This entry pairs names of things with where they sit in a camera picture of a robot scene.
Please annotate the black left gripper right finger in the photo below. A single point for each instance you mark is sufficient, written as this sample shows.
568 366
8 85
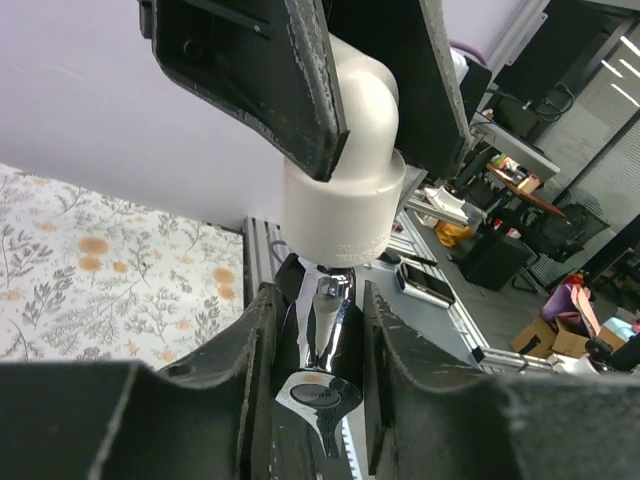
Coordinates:
430 415

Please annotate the aluminium front rail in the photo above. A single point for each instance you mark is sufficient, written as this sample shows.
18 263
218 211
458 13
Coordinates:
261 259

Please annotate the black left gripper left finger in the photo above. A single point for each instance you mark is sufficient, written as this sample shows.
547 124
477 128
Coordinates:
206 416

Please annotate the floral patterned table mat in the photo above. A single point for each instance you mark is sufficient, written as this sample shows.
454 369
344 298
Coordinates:
86 276

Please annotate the white elbow fitting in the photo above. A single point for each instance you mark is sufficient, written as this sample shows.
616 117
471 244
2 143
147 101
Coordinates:
347 221

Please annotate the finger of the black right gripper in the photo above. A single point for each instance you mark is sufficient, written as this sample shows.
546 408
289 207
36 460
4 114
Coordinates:
409 38
267 64

